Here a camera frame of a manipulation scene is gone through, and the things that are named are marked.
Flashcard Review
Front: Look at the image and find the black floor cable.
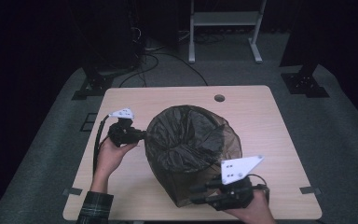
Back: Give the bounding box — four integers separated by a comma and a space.
117, 50, 210, 89

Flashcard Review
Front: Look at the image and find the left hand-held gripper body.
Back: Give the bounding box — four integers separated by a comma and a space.
106, 107, 142, 147

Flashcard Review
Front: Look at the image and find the black plastic garbage bag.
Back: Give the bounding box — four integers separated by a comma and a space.
144, 104, 244, 208

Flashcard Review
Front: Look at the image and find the white metal stand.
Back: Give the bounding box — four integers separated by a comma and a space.
187, 0, 268, 65

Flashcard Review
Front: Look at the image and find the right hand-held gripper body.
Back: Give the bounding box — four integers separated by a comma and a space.
212, 155, 270, 212

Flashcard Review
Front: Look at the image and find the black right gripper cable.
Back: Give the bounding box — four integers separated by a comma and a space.
246, 173, 270, 202

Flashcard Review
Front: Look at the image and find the person's right hand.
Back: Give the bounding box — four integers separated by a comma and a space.
223, 189, 277, 224

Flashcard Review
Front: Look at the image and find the person's left hand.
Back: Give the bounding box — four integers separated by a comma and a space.
93, 137, 140, 184

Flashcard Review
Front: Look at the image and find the grey tape strip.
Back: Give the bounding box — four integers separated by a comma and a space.
299, 185, 323, 196
62, 187, 84, 197

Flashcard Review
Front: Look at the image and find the dark equipment cabinet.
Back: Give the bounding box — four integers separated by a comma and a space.
82, 0, 145, 72

